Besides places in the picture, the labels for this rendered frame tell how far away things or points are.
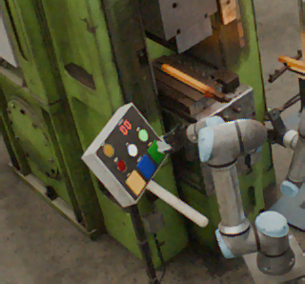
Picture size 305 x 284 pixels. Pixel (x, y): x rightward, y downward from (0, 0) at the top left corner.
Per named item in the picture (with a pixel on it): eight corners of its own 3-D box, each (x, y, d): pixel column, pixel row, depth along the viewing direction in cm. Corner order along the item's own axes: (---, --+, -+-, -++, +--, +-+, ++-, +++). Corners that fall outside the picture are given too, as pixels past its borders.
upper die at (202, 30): (213, 33, 361) (209, 15, 356) (178, 54, 352) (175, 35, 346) (154, 7, 389) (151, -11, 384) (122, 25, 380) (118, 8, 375)
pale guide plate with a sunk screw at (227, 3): (237, 17, 386) (233, -13, 376) (224, 25, 382) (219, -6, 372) (234, 16, 387) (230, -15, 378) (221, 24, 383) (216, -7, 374)
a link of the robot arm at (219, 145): (262, 257, 292) (240, 128, 271) (223, 267, 292) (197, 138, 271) (255, 240, 303) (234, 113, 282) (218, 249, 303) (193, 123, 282)
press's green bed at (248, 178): (269, 222, 436) (261, 158, 409) (219, 260, 419) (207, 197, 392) (202, 179, 474) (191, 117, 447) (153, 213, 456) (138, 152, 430)
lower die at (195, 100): (222, 97, 381) (220, 83, 376) (191, 118, 372) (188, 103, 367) (166, 67, 410) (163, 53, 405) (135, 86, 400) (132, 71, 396)
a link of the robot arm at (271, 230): (293, 251, 295) (291, 226, 287) (258, 259, 294) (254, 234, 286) (285, 230, 305) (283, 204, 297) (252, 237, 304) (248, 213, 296)
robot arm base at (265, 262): (300, 268, 300) (299, 251, 294) (264, 280, 298) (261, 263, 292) (287, 242, 312) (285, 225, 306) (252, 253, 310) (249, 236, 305)
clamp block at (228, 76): (240, 85, 387) (239, 74, 383) (228, 93, 383) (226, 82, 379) (224, 76, 395) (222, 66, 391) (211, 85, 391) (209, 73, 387)
